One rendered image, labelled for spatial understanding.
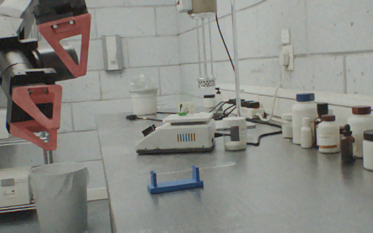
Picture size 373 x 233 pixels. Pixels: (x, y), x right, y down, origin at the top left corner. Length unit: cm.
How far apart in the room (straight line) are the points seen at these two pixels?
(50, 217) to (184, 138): 173
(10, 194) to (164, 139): 220
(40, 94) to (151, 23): 300
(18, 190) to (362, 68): 249
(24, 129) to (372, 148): 62
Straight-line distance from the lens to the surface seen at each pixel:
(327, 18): 148
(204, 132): 120
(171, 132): 121
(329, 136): 113
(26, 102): 68
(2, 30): 82
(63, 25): 63
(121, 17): 365
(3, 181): 331
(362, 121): 108
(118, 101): 364
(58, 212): 281
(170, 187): 87
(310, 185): 87
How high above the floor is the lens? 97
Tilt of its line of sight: 6 degrees down
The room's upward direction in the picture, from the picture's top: 4 degrees counter-clockwise
